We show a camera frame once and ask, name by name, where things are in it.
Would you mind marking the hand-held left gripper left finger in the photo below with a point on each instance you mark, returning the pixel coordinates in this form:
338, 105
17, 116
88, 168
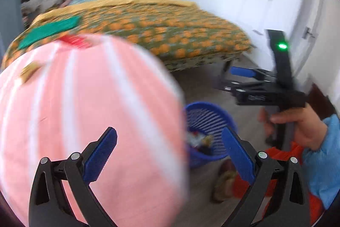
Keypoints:
99, 155

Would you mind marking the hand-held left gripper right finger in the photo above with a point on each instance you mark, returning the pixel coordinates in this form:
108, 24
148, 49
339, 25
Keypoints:
239, 156

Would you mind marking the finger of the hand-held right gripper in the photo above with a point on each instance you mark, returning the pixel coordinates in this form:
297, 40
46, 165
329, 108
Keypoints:
241, 72
239, 87

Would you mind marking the blue plastic waste basket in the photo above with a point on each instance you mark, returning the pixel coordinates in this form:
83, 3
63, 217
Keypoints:
209, 116

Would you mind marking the gold black wrapper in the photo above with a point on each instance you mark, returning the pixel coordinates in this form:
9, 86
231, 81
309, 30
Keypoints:
29, 71

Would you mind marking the person's right forearm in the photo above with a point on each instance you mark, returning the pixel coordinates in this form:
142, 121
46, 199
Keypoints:
322, 163

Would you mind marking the person's right hand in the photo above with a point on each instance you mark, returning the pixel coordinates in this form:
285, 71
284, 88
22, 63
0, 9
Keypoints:
308, 126

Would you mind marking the brown fuzzy slipper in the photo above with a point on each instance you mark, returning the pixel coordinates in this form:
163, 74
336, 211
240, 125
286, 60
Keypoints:
223, 181

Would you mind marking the person's orange pants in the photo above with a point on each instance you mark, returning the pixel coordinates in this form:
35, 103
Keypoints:
268, 189

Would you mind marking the orange striped tablecloth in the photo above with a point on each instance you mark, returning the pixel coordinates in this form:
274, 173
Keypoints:
93, 110

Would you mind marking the dark wooden furniture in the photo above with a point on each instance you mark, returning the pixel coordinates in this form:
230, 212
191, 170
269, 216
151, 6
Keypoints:
322, 102

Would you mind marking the orange flower quilt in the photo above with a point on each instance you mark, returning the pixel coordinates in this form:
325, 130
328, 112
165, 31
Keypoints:
172, 30

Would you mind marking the long red wrapper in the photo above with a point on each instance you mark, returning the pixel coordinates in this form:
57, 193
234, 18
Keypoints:
75, 41

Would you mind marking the green folded cloth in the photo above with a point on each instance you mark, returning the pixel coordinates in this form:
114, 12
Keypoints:
47, 31

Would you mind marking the pile of clothes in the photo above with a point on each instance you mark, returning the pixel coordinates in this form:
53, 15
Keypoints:
29, 6

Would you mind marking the blue grey curtain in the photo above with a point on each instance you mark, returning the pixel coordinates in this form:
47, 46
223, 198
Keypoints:
13, 3

